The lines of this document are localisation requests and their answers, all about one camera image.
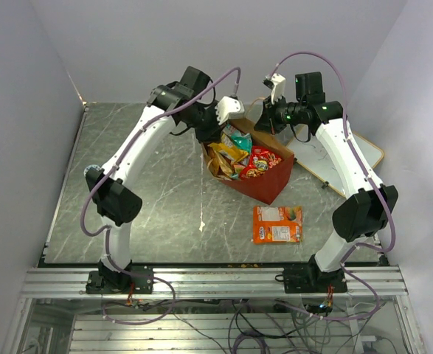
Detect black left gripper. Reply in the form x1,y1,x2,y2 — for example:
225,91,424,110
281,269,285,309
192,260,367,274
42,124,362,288
184,103,232,145

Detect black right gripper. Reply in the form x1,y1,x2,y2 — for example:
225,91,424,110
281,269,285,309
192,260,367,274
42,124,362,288
254,93,305,136

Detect orange Kettle chips bag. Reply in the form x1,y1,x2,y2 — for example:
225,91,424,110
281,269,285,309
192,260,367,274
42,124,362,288
207,147,235,181

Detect teal snack packet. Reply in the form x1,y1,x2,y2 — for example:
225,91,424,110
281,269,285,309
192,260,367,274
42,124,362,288
223,124,252,152

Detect small red snack packet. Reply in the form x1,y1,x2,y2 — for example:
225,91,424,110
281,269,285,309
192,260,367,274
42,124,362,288
239,145,282,180

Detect yellow snack bar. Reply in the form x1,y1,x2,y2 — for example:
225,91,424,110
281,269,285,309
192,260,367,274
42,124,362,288
209,133,249,164

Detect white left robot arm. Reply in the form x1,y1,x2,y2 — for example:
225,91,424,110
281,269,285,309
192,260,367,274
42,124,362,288
86,66,241,294

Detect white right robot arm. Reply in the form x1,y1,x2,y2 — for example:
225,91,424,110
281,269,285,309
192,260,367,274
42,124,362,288
255,72,398,292

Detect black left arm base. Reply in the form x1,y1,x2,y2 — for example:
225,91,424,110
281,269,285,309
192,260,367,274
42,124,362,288
86,264,153,295

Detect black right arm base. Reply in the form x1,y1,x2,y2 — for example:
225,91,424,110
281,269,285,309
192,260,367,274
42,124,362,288
275,255,347,294

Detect orange snack packet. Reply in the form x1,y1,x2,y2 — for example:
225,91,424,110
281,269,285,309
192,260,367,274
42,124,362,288
252,206,302,244

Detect blue white round tin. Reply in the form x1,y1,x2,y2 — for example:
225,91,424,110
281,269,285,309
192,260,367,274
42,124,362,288
83,164,100,176

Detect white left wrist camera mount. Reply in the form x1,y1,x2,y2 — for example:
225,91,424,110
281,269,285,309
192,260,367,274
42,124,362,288
215,96,246,126

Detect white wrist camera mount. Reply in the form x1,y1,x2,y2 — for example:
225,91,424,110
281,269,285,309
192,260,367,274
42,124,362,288
263,73,286,104
215,96,246,126

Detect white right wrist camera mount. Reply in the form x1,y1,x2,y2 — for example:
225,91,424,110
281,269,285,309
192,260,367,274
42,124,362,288
263,73,286,104

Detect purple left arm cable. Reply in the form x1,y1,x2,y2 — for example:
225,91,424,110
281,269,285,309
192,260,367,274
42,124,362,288
80,66,242,327

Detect aluminium frame rails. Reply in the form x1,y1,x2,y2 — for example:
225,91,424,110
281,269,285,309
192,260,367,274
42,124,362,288
19,266,426,353

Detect loose cable bundle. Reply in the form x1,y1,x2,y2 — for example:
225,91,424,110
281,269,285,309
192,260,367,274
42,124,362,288
101,291,383,354

